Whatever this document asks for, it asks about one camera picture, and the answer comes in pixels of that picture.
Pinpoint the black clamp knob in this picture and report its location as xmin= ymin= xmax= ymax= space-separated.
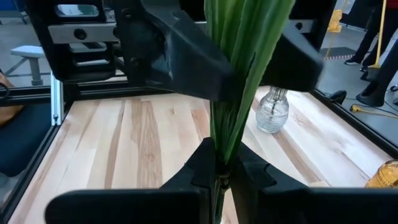
xmin=328 ymin=90 xmax=348 ymax=105

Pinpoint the amber glass vase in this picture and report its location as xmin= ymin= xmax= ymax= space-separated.
xmin=365 ymin=159 xmax=398 ymax=189

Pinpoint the silver frame bracket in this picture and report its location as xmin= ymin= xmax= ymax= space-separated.
xmin=50 ymin=72 xmax=65 ymax=126

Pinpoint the clear glass vase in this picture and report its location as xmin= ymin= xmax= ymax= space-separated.
xmin=255 ymin=86 xmax=290 ymax=134

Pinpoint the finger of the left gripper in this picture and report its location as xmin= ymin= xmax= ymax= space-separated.
xmin=113 ymin=0 xmax=236 ymax=102
xmin=261 ymin=30 xmax=324 ymax=93

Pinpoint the yellow extension cord with plug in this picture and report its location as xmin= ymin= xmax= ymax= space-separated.
xmin=349 ymin=104 xmax=398 ymax=119

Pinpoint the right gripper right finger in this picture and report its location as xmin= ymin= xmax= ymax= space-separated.
xmin=229 ymin=142 xmax=398 ymax=224

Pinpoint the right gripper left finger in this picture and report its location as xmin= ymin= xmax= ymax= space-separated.
xmin=44 ymin=138 xmax=218 ymax=224

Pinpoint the black mat striped edge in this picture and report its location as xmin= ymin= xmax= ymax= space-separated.
xmin=320 ymin=46 xmax=357 ymax=60

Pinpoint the black floor stand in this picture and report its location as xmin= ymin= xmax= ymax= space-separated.
xmin=356 ymin=39 xmax=398 ymax=107

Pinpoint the yellow-handled broom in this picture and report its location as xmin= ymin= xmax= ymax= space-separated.
xmin=360 ymin=0 xmax=388 ymax=82

